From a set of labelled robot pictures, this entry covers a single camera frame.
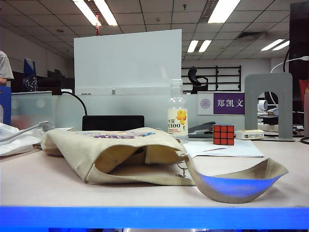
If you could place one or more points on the beige canvas tote bag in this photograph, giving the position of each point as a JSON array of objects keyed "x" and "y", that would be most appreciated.
[{"x": 72, "y": 145}]

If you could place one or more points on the black Rubik's cube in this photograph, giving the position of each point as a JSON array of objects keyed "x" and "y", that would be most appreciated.
[{"x": 224, "y": 134}]

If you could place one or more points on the black rectangular box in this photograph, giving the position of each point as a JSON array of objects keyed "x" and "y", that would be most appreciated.
[{"x": 113, "y": 122}]

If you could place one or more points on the small white desk fan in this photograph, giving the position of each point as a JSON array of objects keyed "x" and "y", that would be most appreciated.
[{"x": 263, "y": 105}]

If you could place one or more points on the red pennant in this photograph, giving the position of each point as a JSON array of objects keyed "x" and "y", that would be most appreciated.
[{"x": 303, "y": 87}]

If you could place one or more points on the small white charger box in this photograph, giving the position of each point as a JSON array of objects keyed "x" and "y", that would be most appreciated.
[{"x": 248, "y": 134}]

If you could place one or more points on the tall black cabinet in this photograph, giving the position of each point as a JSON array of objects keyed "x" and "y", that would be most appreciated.
[{"x": 299, "y": 36}]

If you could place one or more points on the long ceiling light panel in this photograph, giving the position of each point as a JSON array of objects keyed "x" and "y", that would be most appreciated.
[
  {"x": 105, "y": 12},
  {"x": 192, "y": 46},
  {"x": 205, "y": 46},
  {"x": 224, "y": 10},
  {"x": 282, "y": 45},
  {"x": 272, "y": 44},
  {"x": 87, "y": 12}
]

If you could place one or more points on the black wall rack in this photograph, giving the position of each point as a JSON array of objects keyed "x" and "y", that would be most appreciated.
[{"x": 217, "y": 72}]

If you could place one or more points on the red hanging ornament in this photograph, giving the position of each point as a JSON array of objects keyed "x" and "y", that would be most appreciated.
[{"x": 97, "y": 24}]

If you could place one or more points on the purple and white name plate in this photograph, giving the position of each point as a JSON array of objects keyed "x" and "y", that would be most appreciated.
[{"x": 229, "y": 104}]

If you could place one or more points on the ceiling air vent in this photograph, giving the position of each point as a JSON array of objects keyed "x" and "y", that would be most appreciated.
[{"x": 252, "y": 35}]

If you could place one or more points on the person in grey t-shirt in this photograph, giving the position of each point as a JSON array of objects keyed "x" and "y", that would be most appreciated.
[{"x": 4, "y": 67}]

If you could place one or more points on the blue crystal trophy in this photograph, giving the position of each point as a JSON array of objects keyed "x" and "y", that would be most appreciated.
[{"x": 30, "y": 79}]

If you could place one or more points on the grey metal bookend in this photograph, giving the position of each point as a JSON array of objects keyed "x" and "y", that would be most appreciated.
[{"x": 251, "y": 108}]

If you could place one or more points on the frosted glass desk partition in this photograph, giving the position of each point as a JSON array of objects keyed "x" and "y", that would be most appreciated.
[{"x": 36, "y": 108}]

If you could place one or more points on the clear C100 drink bottle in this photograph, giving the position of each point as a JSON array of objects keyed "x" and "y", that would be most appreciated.
[{"x": 178, "y": 125}]

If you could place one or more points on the white board panel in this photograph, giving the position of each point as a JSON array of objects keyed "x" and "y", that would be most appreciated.
[{"x": 128, "y": 62}]

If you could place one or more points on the grey stapler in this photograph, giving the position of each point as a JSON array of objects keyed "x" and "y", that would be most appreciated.
[{"x": 200, "y": 128}]

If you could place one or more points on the black office chair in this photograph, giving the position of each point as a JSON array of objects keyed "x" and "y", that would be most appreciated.
[{"x": 193, "y": 75}]

